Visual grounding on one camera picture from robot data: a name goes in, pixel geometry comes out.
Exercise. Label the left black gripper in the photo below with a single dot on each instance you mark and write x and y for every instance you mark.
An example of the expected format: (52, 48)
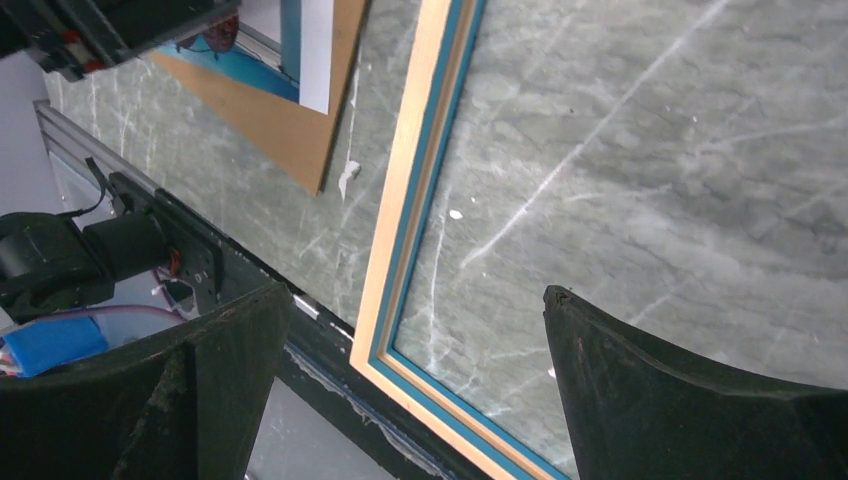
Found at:
(79, 37)

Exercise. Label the printed photo with white border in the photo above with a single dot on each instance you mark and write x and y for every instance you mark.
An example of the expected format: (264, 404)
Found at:
(280, 47)

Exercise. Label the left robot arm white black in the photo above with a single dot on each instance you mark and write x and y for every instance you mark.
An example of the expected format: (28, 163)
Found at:
(49, 264)

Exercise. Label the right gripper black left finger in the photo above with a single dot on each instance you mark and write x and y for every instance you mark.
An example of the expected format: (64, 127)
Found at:
(184, 403)

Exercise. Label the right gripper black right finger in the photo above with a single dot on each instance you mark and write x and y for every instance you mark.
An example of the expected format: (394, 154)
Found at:
(640, 407)

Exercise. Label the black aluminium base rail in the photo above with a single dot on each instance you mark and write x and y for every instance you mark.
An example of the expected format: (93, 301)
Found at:
(313, 361)

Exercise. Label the blue wooden picture frame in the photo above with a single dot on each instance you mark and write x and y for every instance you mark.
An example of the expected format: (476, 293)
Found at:
(440, 55)

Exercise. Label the brown cardboard backing board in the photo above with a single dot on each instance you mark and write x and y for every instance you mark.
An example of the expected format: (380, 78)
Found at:
(297, 138)

